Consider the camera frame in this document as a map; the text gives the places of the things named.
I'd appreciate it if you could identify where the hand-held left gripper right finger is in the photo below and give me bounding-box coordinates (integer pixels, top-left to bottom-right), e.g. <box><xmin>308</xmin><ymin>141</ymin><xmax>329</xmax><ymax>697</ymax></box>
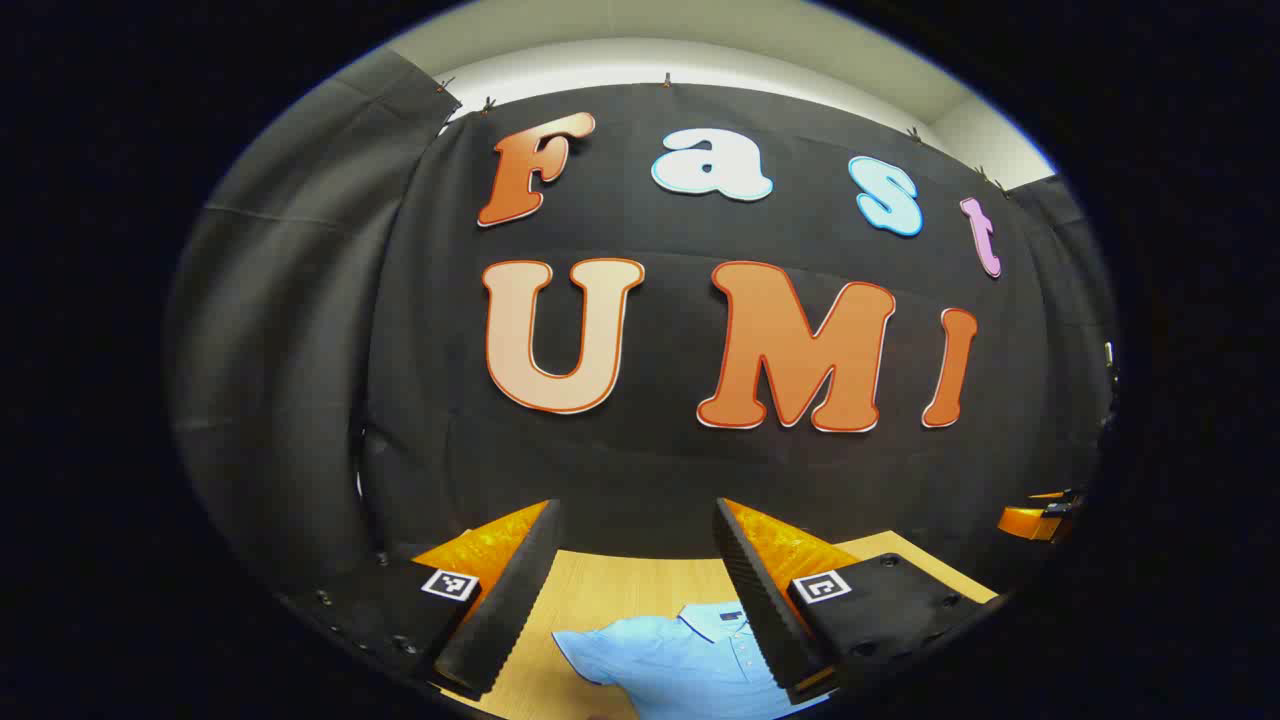
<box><xmin>712</xmin><ymin>497</ymin><xmax>1001</xmax><ymax>706</ymax></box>

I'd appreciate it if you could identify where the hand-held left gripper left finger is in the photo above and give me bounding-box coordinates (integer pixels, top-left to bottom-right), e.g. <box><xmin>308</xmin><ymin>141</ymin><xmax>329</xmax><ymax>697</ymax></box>
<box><xmin>280</xmin><ymin>498</ymin><xmax>564</xmax><ymax>701</ymax></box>

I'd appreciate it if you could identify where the light blue T-shirt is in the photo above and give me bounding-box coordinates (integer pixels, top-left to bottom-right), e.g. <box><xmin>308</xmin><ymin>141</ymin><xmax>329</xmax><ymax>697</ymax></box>
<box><xmin>552</xmin><ymin>600</ymin><xmax>831</xmax><ymax>720</ymax></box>

